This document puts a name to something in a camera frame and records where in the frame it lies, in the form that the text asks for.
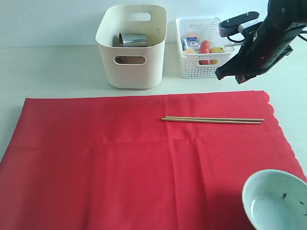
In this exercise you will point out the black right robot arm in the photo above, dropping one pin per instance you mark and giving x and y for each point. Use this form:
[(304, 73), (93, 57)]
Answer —
[(284, 13)]

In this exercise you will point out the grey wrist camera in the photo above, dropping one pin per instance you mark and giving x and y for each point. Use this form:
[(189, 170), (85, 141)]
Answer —
[(230, 26)]

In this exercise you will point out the brown wooden plate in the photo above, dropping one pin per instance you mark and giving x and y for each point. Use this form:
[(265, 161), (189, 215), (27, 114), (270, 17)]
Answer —
[(131, 60)]

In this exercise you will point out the brown egg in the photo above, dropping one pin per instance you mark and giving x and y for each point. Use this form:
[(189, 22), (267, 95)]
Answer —
[(192, 35)]

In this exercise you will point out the pale green ceramic bowl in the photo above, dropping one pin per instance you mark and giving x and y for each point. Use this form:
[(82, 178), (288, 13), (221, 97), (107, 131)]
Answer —
[(275, 200)]

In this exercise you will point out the red table cloth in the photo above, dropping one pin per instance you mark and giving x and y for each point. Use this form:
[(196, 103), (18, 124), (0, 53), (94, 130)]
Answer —
[(111, 163)]

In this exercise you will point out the white perforated plastic basket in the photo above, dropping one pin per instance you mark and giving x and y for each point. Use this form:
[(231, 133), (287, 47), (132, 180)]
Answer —
[(202, 66)]

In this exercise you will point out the blue white milk carton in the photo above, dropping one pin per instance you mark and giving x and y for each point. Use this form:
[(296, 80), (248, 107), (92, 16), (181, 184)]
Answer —
[(191, 42)]

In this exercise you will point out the red sausage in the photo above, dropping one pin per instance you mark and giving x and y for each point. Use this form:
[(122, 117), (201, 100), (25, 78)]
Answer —
[(205, 49)]

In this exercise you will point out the yellow cheese wedge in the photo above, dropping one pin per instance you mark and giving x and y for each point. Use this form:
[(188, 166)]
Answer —
[(189, 51)]

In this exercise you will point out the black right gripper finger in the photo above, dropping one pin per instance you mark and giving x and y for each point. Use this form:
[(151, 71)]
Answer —
[(243, 77), (230, 68)]

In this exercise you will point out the stainless steel cup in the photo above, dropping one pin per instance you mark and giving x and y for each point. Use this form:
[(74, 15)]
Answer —
[(130, 40)]

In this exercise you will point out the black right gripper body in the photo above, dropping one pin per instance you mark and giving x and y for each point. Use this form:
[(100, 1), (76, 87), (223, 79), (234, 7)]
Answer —
[(264, 46)]

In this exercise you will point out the cream plastic bin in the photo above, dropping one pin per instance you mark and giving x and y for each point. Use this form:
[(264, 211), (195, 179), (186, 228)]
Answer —
[(150, 20)]

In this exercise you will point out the yellow lemon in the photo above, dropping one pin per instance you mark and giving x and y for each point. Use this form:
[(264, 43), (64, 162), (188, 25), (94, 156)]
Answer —
[(217, 50)]

